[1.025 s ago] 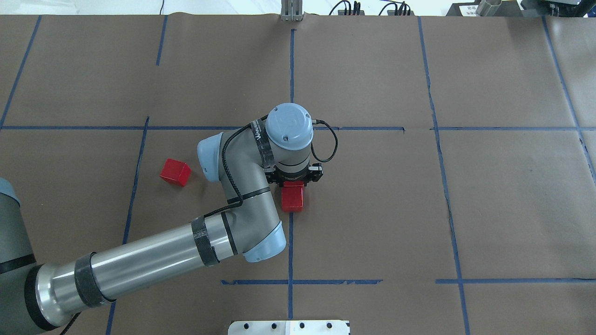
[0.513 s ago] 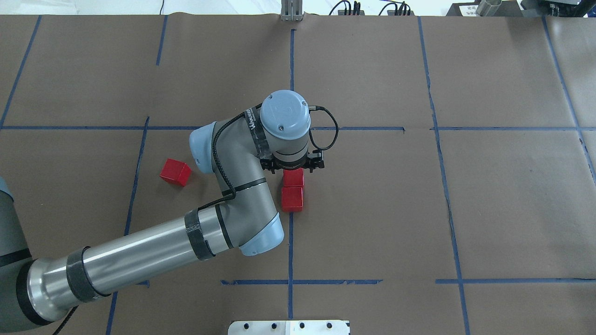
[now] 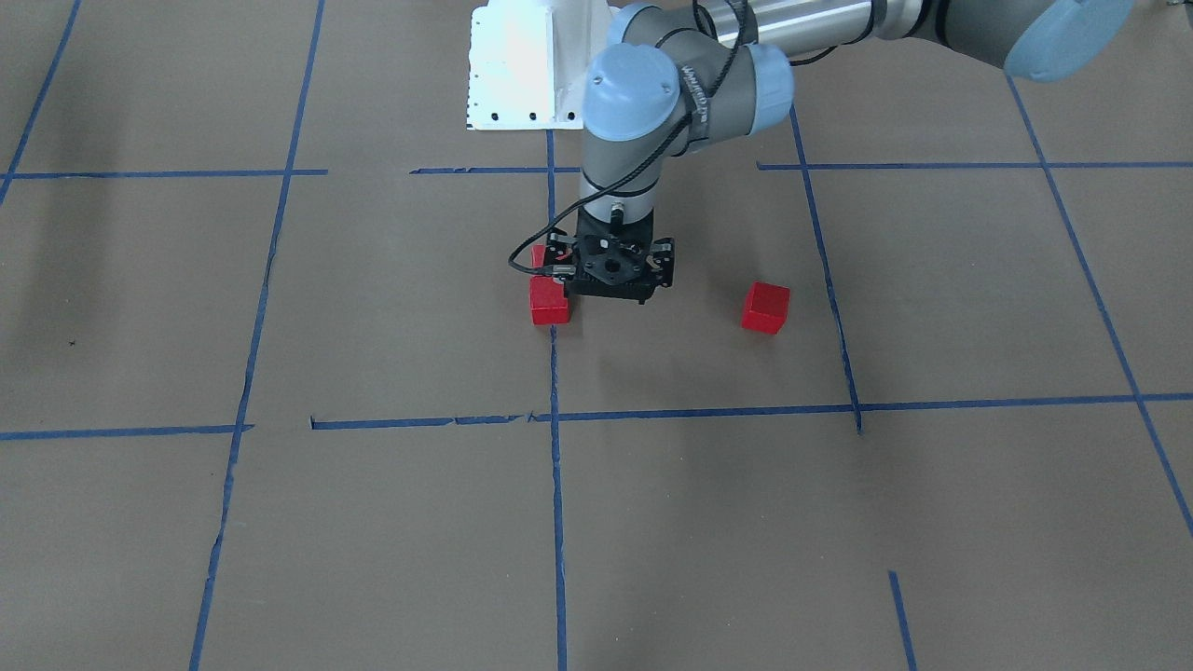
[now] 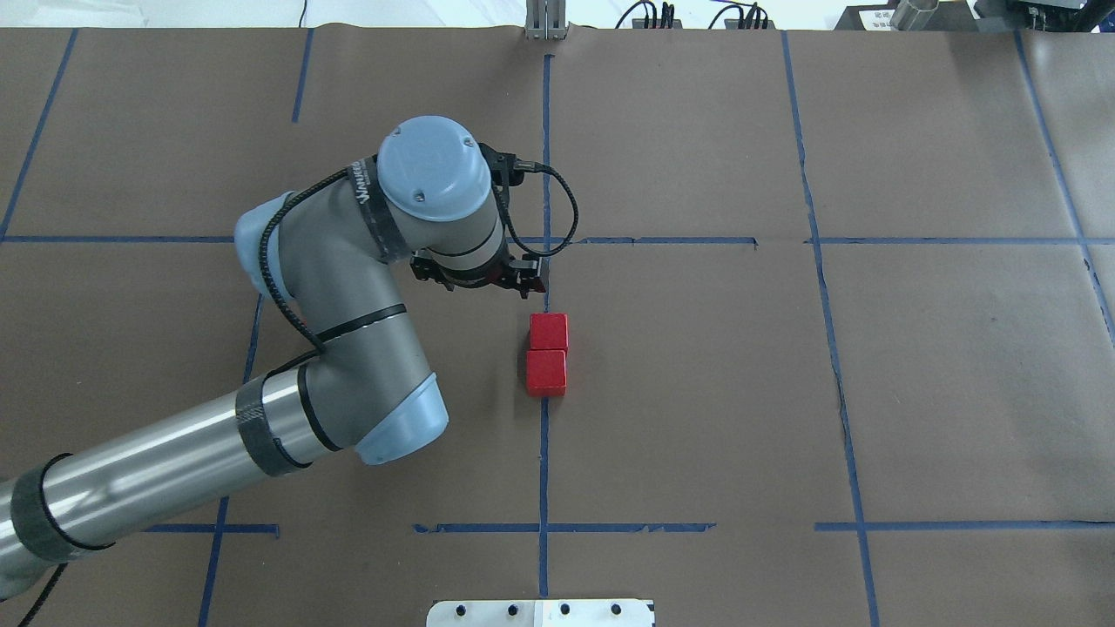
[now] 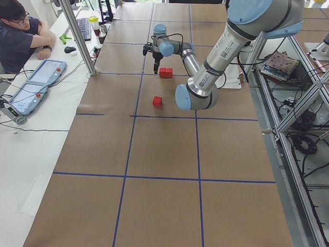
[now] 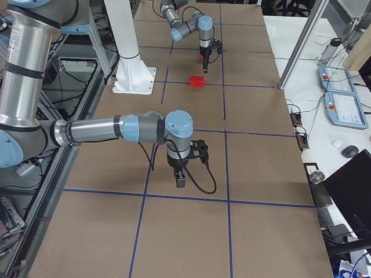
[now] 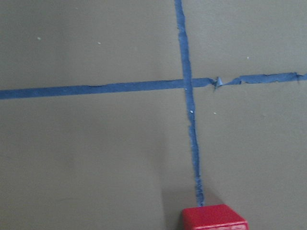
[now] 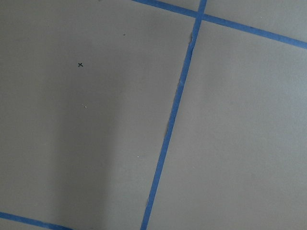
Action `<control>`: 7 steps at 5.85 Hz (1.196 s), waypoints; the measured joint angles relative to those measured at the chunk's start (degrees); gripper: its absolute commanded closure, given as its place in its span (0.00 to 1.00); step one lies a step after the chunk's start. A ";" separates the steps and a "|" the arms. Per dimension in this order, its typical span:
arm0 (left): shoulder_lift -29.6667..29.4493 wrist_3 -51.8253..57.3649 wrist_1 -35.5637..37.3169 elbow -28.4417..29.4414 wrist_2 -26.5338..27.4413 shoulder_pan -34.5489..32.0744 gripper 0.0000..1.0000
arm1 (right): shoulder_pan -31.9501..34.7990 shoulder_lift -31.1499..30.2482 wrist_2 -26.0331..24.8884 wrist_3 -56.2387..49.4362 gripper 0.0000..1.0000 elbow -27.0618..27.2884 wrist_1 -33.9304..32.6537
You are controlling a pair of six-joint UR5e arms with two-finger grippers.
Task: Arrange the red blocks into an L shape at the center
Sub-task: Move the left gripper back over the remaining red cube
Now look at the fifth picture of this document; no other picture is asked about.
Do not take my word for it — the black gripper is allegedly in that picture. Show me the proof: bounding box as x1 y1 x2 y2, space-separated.
152 51 163 74

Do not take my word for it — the red cube block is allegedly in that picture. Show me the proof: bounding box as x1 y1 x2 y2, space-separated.
166 68 173 78
152 96 162 108
159 67 167 78

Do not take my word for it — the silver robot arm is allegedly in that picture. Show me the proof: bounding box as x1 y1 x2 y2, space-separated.
143 1 304 110

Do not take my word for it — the black keyboard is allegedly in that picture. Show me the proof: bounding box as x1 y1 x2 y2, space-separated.
77 18 92 41

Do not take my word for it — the black computer mouse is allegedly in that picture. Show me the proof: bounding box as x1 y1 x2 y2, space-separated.
64 46 76 54

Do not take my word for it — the upper teach pendant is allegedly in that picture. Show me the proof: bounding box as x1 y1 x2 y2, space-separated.
26 59 67 85

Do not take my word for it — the teach pendant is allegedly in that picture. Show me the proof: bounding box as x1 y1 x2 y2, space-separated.
26 59 67 85
9 83 49 116

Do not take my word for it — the lower teach pendant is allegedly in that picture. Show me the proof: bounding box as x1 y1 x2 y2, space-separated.
9 83 49 116

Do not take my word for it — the seated person in navy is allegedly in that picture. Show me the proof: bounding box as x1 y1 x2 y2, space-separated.
1 1 56 74

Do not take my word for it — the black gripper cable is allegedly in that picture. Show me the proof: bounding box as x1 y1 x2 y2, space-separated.
142 33 185 56

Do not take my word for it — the green handled tool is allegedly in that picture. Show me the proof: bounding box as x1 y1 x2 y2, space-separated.
59 34 71 44

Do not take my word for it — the aluminium frame post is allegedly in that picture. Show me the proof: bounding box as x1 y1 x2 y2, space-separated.
59 0 96 76

